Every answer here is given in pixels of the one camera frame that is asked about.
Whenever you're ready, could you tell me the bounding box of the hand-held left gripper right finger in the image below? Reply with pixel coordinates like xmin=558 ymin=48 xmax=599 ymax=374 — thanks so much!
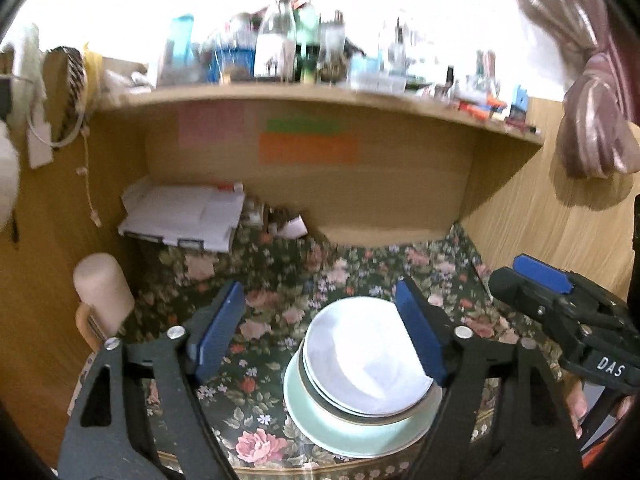
xmin=395 ymin=276 xmax=587 ymax=480

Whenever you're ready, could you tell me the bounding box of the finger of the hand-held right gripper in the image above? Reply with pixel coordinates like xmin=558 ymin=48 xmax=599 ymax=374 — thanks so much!
xmin=488 ymin=268 xmax=637 ymax=357
xmin=513 ymin=254 xmax=637 ymax=327

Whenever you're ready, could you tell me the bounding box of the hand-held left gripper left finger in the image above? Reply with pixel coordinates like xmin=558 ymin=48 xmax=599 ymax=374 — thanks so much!
xmin=57 ymin=281 xmax=247 ymax=480

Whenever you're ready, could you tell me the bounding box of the white plate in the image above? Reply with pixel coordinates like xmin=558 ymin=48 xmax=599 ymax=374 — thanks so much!
xmin=302 ymin=297 xmax=435 ymax=417

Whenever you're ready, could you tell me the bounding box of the dark brown plate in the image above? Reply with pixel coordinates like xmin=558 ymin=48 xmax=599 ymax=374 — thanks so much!
xmin=298 ymin=347 xmax=444 ymax=427

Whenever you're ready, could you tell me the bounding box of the light green plate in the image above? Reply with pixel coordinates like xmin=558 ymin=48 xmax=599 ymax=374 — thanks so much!
xmin=283 ymin=344 xmax=446 ymax=459

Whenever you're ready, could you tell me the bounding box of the person's right hand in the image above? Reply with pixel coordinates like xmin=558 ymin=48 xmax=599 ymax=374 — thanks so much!
xmin=564 ymin=377 xmax=590 ymax=437

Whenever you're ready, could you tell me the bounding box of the floral tablecloth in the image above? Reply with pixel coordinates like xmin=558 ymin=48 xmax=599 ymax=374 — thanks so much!
xmin=70 ymin=222 xmax=571 ymax=480

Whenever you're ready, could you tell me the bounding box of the small stack of booklets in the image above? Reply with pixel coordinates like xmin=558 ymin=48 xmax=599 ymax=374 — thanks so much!
xmin=242 ymin=200 xmax=271 ymax=234

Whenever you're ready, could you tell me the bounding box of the stack of white papers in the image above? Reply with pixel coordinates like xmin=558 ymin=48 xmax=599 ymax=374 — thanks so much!
xmin=118 ymin=182 xmax=247 ymax=252

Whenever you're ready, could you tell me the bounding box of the beige mug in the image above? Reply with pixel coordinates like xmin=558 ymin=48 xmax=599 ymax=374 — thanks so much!
xmin=73 ymin=253 xmax=136 ymax=353

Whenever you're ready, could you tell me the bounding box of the white folded paper box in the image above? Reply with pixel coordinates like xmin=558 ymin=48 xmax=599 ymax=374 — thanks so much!
xmin=274 ymin=215 xmax=309 ymax=239

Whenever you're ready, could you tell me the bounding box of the pink striped curtain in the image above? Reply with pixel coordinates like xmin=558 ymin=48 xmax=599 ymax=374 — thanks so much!
xmin=490 ymin=0 xmax=640 ymax=179

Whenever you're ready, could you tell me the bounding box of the white box with blue block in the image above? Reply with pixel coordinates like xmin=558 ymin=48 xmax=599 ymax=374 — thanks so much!
xmin=510 ymin=85 xmax=531 ymax=121

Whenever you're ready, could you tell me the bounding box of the orange sticky note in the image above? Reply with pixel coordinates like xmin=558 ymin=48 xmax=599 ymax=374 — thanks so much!
xmin=259 ymin=133 xmax=360 ymax=165

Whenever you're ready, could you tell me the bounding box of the clear jar with sticks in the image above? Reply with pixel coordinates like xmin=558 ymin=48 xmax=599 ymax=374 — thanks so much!
xmin=475 ymin=50 xmax=499 ymax=97

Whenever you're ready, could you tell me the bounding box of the pink sticky note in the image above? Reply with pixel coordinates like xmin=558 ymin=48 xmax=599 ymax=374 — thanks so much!
xmin=178 ymin=102 xmax=246 ymax=146

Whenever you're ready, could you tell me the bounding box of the green sticky note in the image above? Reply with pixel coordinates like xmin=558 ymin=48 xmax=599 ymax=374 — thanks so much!
xmin=266 ymin=118 xmax=341 ymax=133

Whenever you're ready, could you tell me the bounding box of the clear plastic box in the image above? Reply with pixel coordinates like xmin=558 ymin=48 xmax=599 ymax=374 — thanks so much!
xmin=348 ymin=55 xmax=407 ymax=93

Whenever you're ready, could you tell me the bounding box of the clear acrylic organizer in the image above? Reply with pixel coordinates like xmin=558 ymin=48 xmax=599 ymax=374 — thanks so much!
xmin=377 ymin=10 xmax=426 ymax=77

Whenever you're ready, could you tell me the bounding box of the square bottle with blue liquid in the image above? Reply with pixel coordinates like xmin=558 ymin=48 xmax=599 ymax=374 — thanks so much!
xmin=210 ymin=12 xmax=256 ymax=83

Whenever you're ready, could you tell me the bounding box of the blue bottle with white cap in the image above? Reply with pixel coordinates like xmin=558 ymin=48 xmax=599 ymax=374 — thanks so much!
xmin=159 ymin=14 xmax=195 ymax=86

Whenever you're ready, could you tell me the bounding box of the brown braided headband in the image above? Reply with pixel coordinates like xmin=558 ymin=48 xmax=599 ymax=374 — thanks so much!
xmin=50 ymin=46 xmax=87 ymax=144

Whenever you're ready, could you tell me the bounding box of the yellow headband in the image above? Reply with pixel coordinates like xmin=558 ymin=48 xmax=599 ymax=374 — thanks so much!
xmin=82 ymin=42 xmax=104 ymax=112

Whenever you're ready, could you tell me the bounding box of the clear glass bottle pink cap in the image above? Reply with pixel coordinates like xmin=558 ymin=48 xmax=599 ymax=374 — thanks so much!
xmin=254 ymin=0 xmax=297 ymax=81

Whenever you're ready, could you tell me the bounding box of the clear bottle with silver cap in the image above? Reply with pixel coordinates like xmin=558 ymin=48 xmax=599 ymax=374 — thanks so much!
xmin=320 ymin=10 xmax=347 ymax=67

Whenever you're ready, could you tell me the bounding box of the green pump bottle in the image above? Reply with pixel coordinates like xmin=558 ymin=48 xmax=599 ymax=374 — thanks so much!
xmin=295 ymin=0 xmax=321 ymax=83

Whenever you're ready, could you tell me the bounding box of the white fluffy headband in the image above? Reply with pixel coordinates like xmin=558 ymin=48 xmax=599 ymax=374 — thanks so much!
xmin=4 ymin=22 xmax=49 ymax=128

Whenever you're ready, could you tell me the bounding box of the thin white cable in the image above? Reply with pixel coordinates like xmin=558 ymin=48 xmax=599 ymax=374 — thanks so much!
xmin=76 ymin=130 xmax=102 ymax=227

